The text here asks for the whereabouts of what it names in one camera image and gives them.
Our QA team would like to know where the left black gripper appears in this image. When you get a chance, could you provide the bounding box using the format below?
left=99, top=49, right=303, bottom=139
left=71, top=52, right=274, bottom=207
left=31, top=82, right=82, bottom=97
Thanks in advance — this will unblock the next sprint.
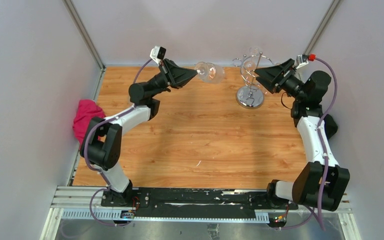
left=147, top=59, right=198, bottom=99

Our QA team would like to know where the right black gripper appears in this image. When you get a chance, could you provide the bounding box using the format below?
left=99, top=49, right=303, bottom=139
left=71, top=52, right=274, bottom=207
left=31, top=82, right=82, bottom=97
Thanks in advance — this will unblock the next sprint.
left=254, top=58, right=307, bottom=101

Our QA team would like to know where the clear wine glass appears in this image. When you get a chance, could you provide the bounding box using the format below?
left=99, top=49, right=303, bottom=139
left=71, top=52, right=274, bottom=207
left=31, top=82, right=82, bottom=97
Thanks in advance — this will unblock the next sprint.
left=195, top=61, right=225, bottom=84
left=246, top=45, right=262, bottom=63

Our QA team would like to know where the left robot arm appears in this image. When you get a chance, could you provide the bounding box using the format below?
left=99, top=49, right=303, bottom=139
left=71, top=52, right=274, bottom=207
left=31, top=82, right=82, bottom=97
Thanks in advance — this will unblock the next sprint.
left=79, top=59, right=198, bottom=207

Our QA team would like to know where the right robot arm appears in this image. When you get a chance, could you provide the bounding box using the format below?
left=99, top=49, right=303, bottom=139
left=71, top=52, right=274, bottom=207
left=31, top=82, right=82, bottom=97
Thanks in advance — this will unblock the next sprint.
left=254, top=59, right=350, bottom=212

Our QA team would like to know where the chrome wine glass rack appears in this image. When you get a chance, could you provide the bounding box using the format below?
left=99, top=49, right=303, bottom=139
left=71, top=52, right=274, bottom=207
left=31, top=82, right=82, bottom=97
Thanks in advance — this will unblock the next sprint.
left=232, top=51, right=274, bottom=109

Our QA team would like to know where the clear wine glass back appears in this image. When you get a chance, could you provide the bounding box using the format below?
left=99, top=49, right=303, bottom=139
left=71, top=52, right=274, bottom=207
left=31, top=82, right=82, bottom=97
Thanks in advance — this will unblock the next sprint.
left=246, top=45, right=262, bottom=63

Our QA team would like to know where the black cloth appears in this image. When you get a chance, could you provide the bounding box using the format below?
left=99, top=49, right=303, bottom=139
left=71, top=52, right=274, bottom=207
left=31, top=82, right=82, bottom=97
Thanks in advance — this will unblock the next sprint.
left=324, top=114, right=339, bottom=140

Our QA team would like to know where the pink cloth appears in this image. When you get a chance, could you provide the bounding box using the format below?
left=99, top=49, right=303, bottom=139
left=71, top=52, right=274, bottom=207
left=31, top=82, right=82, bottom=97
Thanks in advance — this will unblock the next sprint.
left=72, top=99, right=106, bottom=146

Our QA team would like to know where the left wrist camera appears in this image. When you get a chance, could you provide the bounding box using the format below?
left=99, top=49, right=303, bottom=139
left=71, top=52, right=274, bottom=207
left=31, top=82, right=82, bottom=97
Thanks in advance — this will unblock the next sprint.
left=149, top=45, right=167, bottom=65

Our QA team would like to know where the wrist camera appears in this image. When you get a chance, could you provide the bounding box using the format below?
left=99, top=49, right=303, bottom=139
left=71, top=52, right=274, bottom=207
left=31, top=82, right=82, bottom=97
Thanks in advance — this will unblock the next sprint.
left=295, top=54, right=316, bottom=70
left=149, top=45, right=167, bottom=65

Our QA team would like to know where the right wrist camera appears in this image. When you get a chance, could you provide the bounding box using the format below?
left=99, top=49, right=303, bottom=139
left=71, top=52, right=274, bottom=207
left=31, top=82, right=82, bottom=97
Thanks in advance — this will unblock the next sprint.
left=295, top=54, right=316, bottom=70

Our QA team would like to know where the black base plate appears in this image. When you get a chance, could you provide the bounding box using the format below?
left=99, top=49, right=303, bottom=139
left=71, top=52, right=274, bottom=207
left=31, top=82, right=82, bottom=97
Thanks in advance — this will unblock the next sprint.
left=100, top=187, right=298, bottom=220

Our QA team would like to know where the aluminium frame rail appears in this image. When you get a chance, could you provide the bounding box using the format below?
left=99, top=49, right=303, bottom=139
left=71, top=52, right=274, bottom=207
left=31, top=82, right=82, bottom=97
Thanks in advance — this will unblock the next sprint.
left=51, top=186, right=353, bottom=223

